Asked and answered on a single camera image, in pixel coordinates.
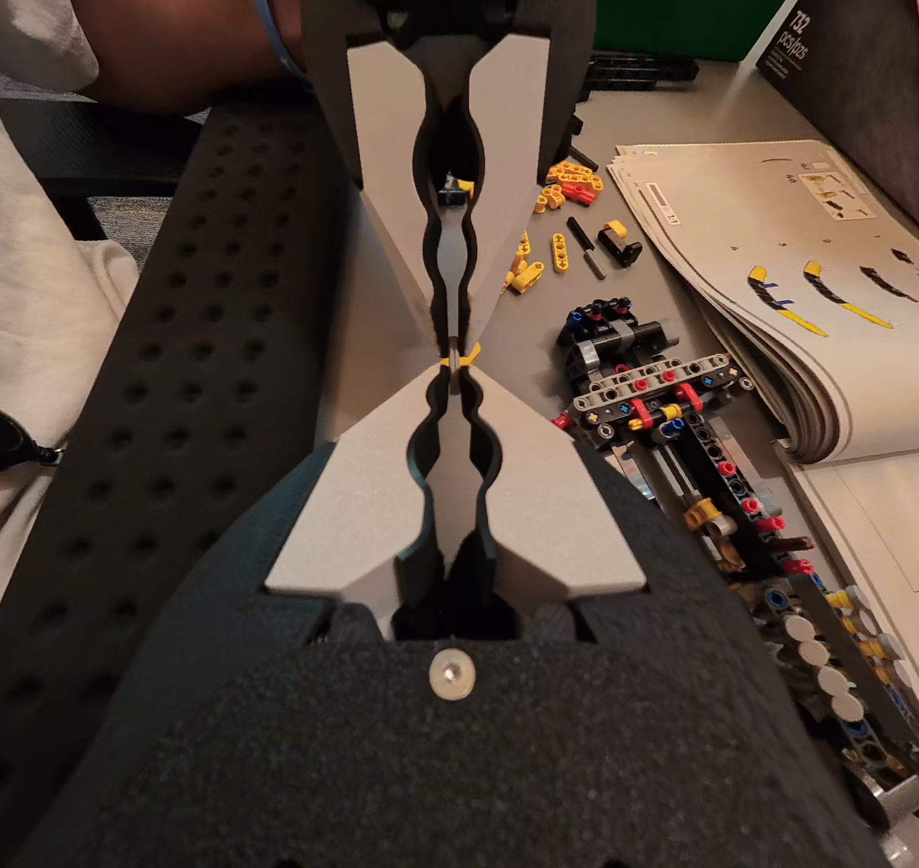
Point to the blue wristband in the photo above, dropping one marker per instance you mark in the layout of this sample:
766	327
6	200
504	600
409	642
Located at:
262	7

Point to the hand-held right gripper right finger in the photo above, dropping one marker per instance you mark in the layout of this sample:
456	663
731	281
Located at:
553	509

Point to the person's left forearm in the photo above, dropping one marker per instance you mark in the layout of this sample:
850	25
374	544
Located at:
179	28

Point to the lego car chassis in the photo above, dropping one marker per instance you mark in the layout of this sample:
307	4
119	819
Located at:
646	380

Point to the black yellow lego piece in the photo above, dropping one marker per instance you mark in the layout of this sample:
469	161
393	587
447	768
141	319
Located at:
621	247

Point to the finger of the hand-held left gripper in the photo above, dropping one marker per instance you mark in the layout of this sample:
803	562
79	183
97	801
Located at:
510	164
388	164

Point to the green plastic bin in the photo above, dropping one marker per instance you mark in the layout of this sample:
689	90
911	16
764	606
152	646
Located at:
682	7

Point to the pile of yellow lego pieces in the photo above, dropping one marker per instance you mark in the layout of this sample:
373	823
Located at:
528	276

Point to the black lego pin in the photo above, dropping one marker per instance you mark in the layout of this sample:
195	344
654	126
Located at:
580	233

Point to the yellow lego panel piece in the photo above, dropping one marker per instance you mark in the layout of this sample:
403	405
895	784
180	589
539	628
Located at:
467	360

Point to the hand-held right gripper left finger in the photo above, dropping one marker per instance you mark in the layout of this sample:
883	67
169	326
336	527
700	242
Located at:
359	509

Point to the lego set box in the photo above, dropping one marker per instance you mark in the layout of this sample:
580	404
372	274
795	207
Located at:
861	57

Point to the instruction booklet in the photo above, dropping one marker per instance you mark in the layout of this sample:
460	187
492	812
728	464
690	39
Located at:
754	236

